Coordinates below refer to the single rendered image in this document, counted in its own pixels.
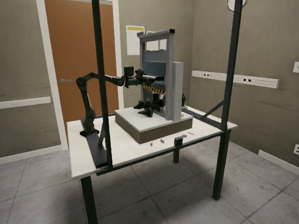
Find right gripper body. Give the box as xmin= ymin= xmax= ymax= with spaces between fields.
xmin=139 ymin=100 xmax=155 ymax=117

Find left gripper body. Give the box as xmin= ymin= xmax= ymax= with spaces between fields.
xmin=134 ymin=77 xmax=151 ymax=87

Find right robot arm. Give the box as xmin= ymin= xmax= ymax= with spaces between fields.
xmin=145 ymin=93 xmax=186 ymax=111

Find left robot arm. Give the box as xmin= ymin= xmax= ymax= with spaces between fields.
xmin=76 ymin=67 xmax=144 ymax=134

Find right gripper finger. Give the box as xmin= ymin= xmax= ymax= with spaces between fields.
xmin=138 ymin=108 xmax=149 ymax=116
xmin=133 ymin=102 xmax=141 ymax=109

